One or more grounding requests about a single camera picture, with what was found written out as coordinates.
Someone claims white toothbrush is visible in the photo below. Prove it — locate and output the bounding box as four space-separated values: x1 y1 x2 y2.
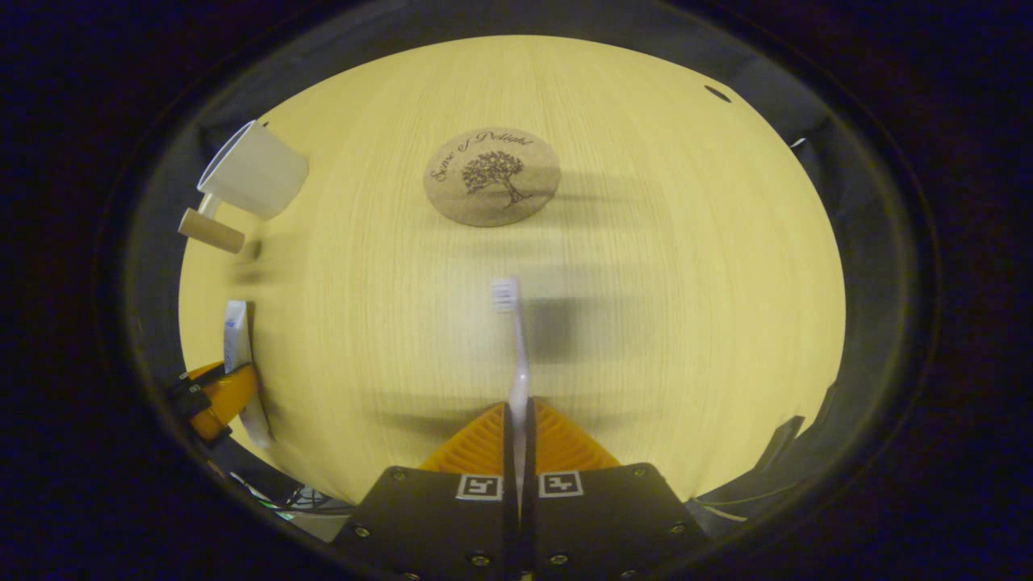
491 277 533 517

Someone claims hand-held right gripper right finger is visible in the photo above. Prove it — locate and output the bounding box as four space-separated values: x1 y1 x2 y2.
525 398 712 581

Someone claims white toothpaste tube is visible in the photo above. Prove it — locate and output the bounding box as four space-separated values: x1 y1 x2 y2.
224 300 273 449

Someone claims light wooden desktop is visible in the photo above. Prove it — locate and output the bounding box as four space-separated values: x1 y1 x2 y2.
178 35 847 505

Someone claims round cork coaster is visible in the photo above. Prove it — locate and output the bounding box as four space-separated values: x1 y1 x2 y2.
423 127 562 228

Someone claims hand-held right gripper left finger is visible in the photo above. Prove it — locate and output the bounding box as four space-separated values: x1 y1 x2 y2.
335 402 518 581

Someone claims white cup with wooden handle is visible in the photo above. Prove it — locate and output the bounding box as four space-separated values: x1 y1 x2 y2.
178 119 310 255

